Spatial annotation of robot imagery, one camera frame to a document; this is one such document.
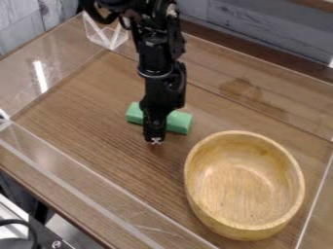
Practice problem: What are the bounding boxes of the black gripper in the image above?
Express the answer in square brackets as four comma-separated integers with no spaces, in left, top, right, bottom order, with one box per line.
[139,62,187,144]

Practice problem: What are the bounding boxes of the green rectangular block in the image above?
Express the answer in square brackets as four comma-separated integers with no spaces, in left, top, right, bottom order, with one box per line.
[124,102,192,135]

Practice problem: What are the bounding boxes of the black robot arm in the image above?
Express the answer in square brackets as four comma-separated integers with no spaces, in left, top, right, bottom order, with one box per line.
[79,0,187,143]

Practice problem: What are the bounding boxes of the light wooden bowl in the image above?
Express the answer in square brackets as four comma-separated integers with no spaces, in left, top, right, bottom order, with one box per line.
[183,130,306,241]

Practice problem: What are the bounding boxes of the clear acrylic tray wall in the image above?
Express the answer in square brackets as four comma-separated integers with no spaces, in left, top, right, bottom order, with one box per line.
[0,18,333,249]

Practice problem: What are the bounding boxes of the clear acrylic corner bracket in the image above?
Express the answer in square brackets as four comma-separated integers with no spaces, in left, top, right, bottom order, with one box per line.
[81,13,128,51]

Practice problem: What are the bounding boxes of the black metal bracket with screw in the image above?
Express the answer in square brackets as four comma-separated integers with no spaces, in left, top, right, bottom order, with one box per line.
[39,232,76,249]

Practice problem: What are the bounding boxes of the black cable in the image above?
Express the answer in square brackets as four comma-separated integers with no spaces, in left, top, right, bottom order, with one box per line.
[0,218,47,249]

